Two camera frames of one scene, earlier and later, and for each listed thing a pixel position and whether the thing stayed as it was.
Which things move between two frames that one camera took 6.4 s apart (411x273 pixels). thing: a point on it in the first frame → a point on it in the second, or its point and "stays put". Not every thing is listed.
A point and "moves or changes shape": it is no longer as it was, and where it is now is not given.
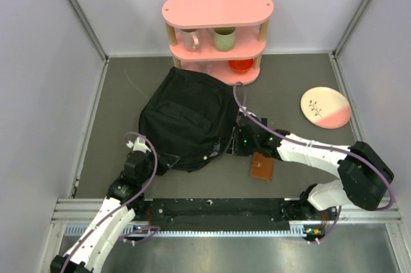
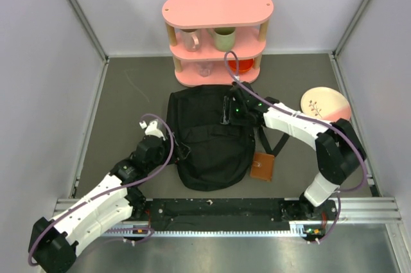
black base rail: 234,215 stays put
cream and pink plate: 325,107 stays put
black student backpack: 189,118 moves or changes shape
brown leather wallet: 262,167 stays put
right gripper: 234,147 → 229,103
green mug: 225,38 stays put
